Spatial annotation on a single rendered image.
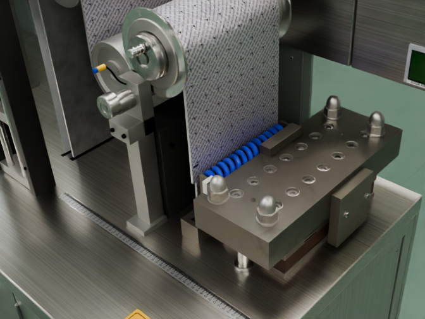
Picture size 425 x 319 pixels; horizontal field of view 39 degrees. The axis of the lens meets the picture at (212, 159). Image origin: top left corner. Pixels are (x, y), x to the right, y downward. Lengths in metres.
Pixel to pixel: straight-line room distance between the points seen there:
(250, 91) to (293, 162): 0.15
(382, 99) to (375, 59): 2.25
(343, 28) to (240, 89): 0.22
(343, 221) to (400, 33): 0.33
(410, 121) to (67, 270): 2.37
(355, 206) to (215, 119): 0.29
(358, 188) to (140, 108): 0.39
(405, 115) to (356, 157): 2.16
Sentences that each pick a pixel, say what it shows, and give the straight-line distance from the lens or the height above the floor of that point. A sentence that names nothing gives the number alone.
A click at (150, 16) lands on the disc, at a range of 0.93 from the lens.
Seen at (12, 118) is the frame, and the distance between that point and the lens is 1.18.
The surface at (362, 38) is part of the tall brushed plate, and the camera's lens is 1.11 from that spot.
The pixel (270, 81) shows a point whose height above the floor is 1.13.
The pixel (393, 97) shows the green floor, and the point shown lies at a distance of 3.40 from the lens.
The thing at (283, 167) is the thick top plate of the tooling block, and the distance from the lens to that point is 1.06.
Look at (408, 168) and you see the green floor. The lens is 2.86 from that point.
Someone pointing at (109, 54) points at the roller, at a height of 1.21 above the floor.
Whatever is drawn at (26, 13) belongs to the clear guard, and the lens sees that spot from 1.98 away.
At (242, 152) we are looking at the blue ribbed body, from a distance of 1.08.
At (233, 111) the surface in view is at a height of 1.11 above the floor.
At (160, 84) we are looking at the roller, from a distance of 0.97.
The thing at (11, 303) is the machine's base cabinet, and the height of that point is 0.73.
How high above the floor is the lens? 1.66
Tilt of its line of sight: 36 degrees down
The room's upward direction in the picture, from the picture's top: 4 degrees counter-clockwise
